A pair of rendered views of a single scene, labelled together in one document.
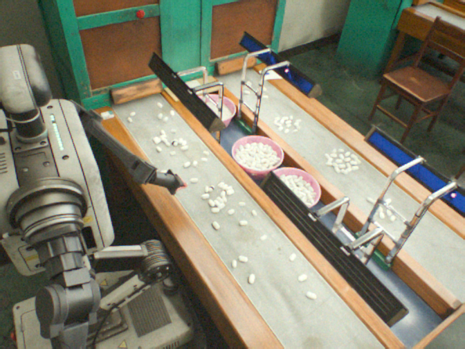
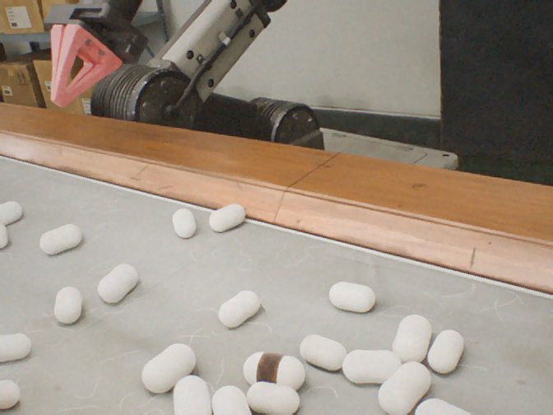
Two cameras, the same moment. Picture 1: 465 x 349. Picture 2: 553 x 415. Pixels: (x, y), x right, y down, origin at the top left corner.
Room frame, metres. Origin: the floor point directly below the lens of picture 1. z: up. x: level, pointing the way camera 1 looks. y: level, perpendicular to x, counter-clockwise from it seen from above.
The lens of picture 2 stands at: (1.82, 0.28, 1.01)
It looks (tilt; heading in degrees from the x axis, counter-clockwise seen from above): 26 degrees down; 171
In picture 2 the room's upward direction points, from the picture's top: 9 degrees counter-clockwise
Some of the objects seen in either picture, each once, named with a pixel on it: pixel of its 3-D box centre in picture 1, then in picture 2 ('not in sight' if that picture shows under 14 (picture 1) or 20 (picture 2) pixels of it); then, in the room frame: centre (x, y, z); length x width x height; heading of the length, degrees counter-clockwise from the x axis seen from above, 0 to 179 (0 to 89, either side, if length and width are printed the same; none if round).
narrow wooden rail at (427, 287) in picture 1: (300, 169); not in sight; (1.46, -0.35, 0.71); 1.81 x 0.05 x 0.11; 38
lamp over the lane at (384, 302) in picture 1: (326, 237); not in sight; (0.76, -0.32, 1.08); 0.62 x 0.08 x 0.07; 38
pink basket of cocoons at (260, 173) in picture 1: (256, 158); not in sight; (1.49, -0.12, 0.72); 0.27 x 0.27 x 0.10
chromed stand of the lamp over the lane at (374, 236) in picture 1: (331, 257); not in sight; (0.81, -0.39, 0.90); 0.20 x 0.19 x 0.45; 38
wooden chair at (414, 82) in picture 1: (418, 82); not in sight; (2.94, -1.47, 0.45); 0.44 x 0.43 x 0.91; 37
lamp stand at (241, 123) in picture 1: (261, 94); not in sight; (1.82, -0.11, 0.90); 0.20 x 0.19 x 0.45; 38
